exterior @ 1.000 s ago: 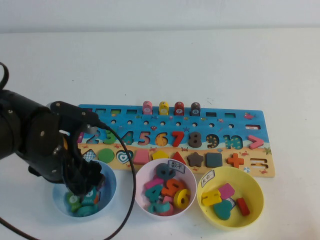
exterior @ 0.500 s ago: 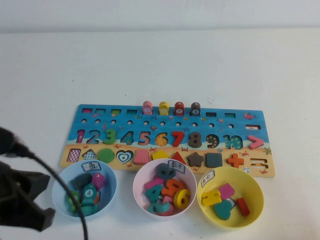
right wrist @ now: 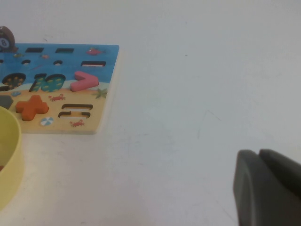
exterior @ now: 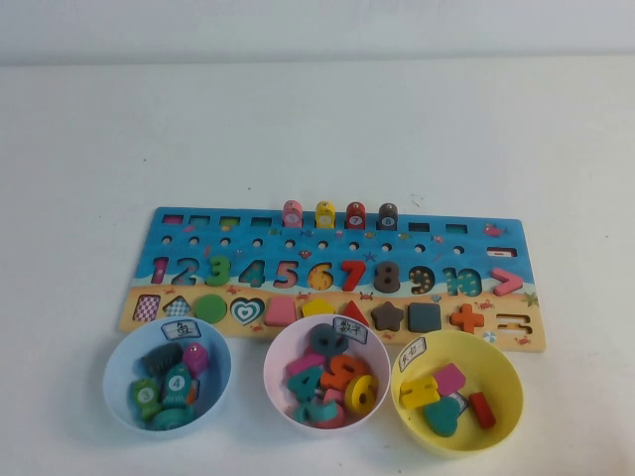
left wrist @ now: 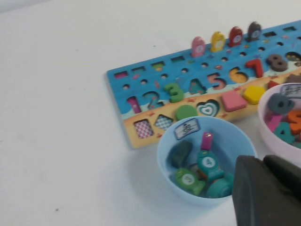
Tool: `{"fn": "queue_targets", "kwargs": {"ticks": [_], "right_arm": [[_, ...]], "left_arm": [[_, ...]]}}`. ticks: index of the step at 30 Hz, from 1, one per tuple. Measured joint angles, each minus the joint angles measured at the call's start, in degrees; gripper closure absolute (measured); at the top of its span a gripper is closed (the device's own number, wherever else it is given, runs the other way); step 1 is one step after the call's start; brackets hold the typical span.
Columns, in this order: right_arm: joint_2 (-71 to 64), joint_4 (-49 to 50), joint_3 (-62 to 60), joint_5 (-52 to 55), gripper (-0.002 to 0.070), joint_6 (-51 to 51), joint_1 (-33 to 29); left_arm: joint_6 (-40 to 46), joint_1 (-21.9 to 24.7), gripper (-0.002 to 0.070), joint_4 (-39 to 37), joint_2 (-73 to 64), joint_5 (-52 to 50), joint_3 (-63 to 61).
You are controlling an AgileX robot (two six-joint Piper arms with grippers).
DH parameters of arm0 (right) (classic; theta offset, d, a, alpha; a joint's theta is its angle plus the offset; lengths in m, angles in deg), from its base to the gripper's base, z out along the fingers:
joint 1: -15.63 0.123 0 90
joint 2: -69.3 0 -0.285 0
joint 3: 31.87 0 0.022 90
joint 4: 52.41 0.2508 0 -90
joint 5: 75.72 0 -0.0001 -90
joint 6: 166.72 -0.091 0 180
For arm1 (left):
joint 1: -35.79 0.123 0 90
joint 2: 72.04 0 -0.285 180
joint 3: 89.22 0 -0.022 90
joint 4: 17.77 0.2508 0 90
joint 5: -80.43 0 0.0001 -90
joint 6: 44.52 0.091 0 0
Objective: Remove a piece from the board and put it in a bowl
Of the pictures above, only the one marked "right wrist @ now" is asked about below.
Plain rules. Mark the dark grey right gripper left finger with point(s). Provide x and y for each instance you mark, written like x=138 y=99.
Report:
x=263 y=195

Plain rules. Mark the pink greater-than sign piece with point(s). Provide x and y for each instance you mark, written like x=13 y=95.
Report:
x=81 y=85

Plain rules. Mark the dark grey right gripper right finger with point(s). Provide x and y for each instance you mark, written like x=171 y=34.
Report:
x=287 y=167

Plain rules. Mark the brown fish piece number eight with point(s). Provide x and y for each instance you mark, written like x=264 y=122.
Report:
x=7 y=40

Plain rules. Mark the colourful wooden puzzle board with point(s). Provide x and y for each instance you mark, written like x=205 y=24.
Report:
x=70 y=61

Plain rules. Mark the orange plus sign piece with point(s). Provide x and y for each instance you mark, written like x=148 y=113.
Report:
x=33 y=107

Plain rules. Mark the yellow plastic bowl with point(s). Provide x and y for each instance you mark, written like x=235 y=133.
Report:
x=14 y=153

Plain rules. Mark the dark grey square piece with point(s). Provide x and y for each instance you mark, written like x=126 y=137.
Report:
x=4 y=101

